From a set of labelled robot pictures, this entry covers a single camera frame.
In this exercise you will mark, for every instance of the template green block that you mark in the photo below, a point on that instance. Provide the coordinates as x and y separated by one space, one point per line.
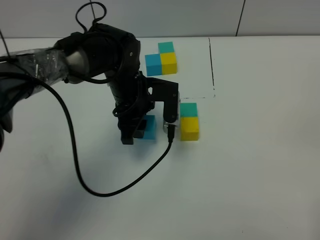
166 47

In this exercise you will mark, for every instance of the template blue block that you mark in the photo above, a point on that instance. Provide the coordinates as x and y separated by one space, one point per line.
153 64

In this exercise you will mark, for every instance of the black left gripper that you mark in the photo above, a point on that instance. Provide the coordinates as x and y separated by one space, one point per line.
135 95

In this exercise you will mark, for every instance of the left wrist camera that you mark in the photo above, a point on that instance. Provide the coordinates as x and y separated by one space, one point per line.
171 112

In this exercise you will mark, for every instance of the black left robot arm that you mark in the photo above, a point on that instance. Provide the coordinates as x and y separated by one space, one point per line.
79 58

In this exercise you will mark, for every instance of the template yellow block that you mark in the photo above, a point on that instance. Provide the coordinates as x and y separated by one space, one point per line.
168 63

